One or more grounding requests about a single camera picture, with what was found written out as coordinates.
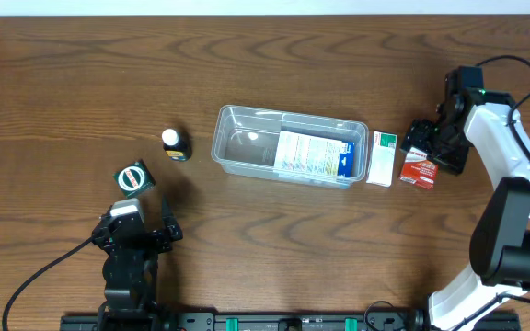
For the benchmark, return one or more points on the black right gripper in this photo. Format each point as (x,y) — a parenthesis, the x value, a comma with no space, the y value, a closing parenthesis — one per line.
(420,139)

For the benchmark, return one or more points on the clear plastic container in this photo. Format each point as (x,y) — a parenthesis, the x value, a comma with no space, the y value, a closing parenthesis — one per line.
(245,142)

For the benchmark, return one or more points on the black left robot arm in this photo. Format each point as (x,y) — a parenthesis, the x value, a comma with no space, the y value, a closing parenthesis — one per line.
(130,271)

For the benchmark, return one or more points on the red medicine box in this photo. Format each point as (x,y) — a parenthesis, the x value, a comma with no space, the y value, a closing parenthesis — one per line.
(418,170)

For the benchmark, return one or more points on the green Zam-Buk ointment box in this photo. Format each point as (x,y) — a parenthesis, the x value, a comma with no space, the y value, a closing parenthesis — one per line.
(134,179)

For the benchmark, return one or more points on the blue white medicine box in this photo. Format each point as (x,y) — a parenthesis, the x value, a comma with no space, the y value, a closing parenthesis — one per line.
(313,155)

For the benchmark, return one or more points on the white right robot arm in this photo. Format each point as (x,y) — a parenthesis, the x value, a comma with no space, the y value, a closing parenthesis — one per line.
(499,265)

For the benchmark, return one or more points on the white green medicine box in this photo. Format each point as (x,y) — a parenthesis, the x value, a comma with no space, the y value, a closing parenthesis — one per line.
(382,160)

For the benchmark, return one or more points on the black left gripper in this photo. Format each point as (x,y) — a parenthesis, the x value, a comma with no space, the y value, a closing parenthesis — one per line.
(141,235)

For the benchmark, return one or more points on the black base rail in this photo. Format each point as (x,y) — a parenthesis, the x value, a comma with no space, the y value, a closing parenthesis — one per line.
(246,322)

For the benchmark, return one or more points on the dark Woods syrup bottle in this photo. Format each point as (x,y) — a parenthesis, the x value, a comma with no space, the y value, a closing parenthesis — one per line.
(175,145)

